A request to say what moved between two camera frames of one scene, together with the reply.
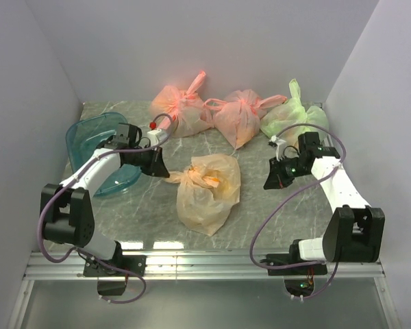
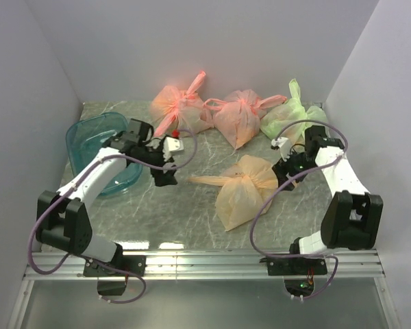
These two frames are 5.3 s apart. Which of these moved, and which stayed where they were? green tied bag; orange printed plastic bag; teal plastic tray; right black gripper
Moved: orange printed plastic bag
Stayed: green tied bag; right black gripper; teal plastic tray
